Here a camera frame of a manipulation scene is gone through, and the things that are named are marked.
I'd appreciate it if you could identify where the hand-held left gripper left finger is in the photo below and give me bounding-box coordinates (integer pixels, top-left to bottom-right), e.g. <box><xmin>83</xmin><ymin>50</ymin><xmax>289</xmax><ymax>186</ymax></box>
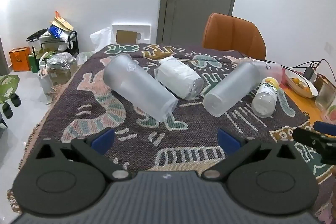
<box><xmin>35</xmin><ymin>128</ymin><xmax>132</xmax><ymax>182</ymax></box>

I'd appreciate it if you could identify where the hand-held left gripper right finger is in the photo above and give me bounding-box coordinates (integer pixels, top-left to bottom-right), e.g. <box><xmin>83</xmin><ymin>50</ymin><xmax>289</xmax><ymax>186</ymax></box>
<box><xmin>201</xmin><ymin>128</ymin><xmax>300</xmax><ymax>180</ymax></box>

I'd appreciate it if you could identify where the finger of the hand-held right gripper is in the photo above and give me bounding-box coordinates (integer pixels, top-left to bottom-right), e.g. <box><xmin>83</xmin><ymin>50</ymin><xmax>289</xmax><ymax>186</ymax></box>
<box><xmin>292</xmin><ymin>127</ymin><xmax>336</xmax><ymax>161</ymax></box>
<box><xmin>314</xmin><ymin>121</ymin><xmax>336</xmax><ymax>136</ymax></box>

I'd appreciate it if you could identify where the frosted translucent plastic cup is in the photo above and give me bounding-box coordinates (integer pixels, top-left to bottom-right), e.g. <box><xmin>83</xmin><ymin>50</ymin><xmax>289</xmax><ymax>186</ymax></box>
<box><xmin>203</xmin><ymin>61</ymin><xmax>260</xmax><ymax>117</ymax></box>
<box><xmin>103</xmin><ymin>54</ymin><xmax>179</xmax><ymax>122</ymax></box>

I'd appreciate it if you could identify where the pink translucent plastic cup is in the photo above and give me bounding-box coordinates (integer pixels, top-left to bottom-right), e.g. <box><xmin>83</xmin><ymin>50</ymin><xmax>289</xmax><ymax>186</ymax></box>
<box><xmin>255</xmin><ymin>61</ymin><xmax>283</xmax><ymax>86</ymax></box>

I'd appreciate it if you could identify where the clear glass container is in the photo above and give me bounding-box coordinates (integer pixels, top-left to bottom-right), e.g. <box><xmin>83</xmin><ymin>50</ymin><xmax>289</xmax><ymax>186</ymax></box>
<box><xmin>315</xmin><ymin>74</ymin><xmax>336</xmax><ymax>112</ymax></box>

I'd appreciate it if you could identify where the printed woven blanket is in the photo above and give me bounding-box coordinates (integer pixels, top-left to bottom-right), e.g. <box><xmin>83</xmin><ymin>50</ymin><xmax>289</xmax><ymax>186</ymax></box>
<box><xmin>7</xmin><ymin>43</ymin><xmax>336</xmax><ymax>224</ymax></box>

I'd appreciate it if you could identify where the white oval bowl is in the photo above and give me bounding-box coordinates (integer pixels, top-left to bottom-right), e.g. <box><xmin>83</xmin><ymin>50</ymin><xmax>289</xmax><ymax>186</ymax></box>
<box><xmin>285</xmin><ymin>70</ymin><xmax>319</xmax><ymax>98</ymax></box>

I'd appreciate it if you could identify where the clear bottle with yellow label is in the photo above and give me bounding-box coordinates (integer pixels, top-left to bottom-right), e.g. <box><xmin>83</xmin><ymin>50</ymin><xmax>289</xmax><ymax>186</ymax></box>
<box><xmin>251</xmin><ymin>77</ymin><xmax>280</xmax><ymax>118</ymax></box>

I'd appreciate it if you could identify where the grey power adapter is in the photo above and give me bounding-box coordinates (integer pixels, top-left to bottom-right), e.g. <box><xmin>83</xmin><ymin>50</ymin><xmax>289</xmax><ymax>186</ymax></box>
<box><xmin>304</xmin><ymin>67</ymin><xmax>317</xmax><ymax>82</ymax></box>

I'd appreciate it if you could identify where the plastic-wrapped jar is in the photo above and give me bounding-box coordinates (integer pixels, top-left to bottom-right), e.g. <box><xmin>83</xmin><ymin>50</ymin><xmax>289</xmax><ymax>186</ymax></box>
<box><xmin>46</xmin><ymin>53</ymin><xmax>78</xmax><ymax>86</ymax></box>

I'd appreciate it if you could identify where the clear crumpled plastic bag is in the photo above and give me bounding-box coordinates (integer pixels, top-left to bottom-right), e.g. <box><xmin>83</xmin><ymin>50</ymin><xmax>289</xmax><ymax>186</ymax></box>
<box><xmin>77</xmin><ymin>51</ymin><xmax>94</xmax><ymax>66</ymax></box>

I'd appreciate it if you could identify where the white plastic bag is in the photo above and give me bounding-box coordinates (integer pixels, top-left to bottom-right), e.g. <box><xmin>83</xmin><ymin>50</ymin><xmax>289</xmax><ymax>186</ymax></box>
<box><xmin>89</xmin><ymin>27</ymin><xmax>112</xmax><ymax>53</ymax></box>

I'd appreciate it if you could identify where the black shelf rack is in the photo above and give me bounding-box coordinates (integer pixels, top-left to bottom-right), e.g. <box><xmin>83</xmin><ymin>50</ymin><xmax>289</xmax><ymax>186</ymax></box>
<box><xmin>27</xmin><ymin>29</ymin><xmax>80</xmax><ymax>57</ymax></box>

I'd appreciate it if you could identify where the green box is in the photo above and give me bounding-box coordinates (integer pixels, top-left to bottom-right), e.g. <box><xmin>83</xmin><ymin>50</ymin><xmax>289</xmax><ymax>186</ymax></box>
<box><xmin>28</xmin><ymin>52</ymin><xmax>40</xmax><ymax>73</ymax></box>

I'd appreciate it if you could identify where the orange leather chair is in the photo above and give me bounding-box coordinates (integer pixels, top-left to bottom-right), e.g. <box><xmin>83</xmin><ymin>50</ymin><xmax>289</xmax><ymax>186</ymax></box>
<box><xmin>202</xmin><ymin>13</ymin><xmax>267</xmax><ymax>61</ymax></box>

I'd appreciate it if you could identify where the green mottled cushion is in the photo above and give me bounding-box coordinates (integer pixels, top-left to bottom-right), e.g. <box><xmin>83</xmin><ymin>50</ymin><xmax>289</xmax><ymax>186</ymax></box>
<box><xmin>0</xmin><ymin>74</ymin><xmax>20</xmax><ymax>104</ymax></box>

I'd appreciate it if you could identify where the white foam packaging board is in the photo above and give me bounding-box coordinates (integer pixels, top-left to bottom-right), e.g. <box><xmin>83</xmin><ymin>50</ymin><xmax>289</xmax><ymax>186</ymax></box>
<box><xmin>112</xmin><ymin>24</ymin><xmax>152</xmax><ymax>44</ymax></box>

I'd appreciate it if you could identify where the orange cardboard box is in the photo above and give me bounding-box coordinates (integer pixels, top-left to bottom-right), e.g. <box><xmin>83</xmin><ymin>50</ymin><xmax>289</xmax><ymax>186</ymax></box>
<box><xmin>9</xmin><ymin>47</ymin><xmax>32</xmax><ymax>72</ymax></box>

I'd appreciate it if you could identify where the blue plastic bag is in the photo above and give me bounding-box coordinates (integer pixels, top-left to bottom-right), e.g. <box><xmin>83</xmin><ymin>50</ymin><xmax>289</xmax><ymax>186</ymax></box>
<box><xmin>49</xmin><ymin>25</ymin><xmax>63</xmax><ymax>38</ymax></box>

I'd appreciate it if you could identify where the brown paper bag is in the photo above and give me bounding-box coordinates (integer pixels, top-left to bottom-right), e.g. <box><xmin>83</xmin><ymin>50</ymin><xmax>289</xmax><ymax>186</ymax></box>
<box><xmin>51</xmin><ymin>11</ymin><xmax>74</xmax><ymax>32</ymax></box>

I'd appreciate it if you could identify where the black cable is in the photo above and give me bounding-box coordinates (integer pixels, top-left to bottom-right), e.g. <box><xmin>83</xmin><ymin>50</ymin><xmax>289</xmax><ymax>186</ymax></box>
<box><xmin>265</xmin><ymin>58</ymin><xmax>321</xmax><ymax>70</ymax></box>

